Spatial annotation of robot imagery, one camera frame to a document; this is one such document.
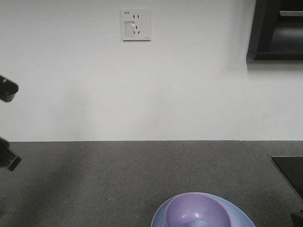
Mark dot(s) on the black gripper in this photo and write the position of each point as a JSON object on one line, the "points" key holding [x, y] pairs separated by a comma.
{"points": [[8, 159]]}

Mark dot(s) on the purple plastic bowl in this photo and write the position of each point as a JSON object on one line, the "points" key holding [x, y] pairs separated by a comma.
{"points": [[184, 208]]}

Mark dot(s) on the light blue plastic spoon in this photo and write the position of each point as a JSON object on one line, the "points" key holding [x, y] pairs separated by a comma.
{"points": [[197, 223]]}

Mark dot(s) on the light blue plastic plate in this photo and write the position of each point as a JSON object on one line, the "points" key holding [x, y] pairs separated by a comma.
{"points": [[237, 216]]}

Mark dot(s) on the black induction cooktop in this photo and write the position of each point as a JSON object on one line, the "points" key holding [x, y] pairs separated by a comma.
{"points": [[291, 168]]}

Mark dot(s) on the white wall power socket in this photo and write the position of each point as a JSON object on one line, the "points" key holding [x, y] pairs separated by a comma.
{"points": [[136, 25]]}

